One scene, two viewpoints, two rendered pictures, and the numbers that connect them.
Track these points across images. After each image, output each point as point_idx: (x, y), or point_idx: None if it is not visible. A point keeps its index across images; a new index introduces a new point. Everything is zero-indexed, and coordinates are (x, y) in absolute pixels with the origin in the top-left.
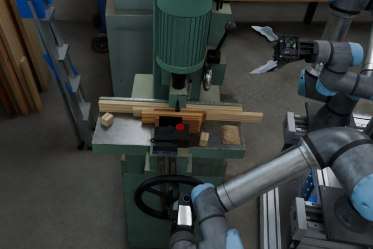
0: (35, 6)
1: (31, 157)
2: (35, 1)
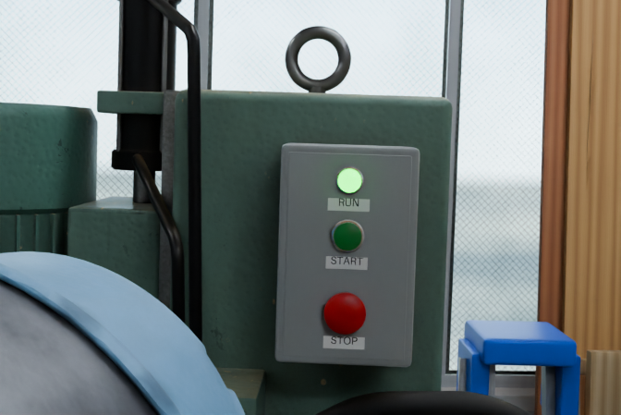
0: (467, 381)
1: None
2: (468, 365)
